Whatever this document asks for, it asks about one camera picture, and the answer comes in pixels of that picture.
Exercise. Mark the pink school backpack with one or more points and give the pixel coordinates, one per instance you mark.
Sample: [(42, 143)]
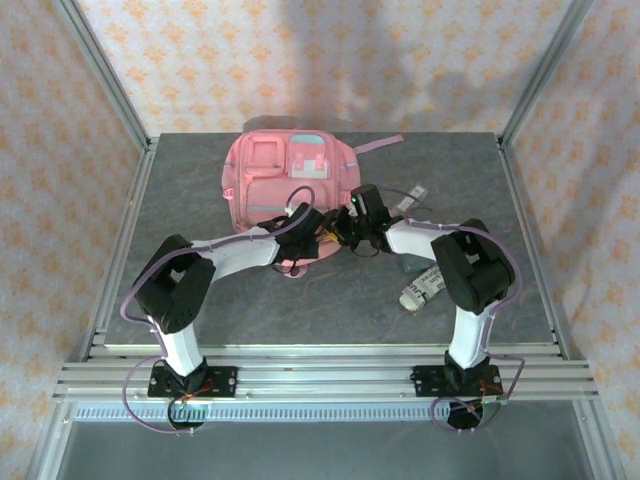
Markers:
[(270, 170)]

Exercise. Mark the newsprint pouch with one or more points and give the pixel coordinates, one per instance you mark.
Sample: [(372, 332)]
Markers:
[(422, 290)]

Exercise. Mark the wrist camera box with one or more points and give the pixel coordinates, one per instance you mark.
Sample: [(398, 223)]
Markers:
[(370, 202), (305, 221)]

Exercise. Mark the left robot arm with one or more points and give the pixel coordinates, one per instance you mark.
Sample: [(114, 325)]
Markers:
[(240, 250)]

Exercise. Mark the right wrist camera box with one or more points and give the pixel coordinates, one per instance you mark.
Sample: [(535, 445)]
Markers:
[(370, 202)]

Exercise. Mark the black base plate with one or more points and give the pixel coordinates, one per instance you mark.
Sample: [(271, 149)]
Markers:
[(425, 380), (222, 381)]

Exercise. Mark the aluminium frame leg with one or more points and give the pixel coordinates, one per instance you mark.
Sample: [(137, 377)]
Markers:
[(597, 440), (50, 440)]

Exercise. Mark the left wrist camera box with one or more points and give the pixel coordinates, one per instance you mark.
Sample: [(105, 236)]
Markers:
[(305, 221)]

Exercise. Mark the aluminium side rail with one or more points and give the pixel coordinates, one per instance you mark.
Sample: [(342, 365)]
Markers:
[(535, 240), (125, 240)]

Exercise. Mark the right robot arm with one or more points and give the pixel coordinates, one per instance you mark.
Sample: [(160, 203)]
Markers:
[(470, 340)]

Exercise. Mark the aluminium mounting rail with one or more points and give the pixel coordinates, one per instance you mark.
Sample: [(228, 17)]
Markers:
[(325, 375)]

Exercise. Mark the aluminium frame post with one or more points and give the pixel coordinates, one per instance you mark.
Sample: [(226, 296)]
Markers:
[(540, 70), (105, 75)]

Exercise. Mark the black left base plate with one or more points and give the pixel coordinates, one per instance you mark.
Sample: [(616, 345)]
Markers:
[(222, 381)]

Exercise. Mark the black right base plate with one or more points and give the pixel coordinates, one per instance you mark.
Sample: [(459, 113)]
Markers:
[(425, 380)]

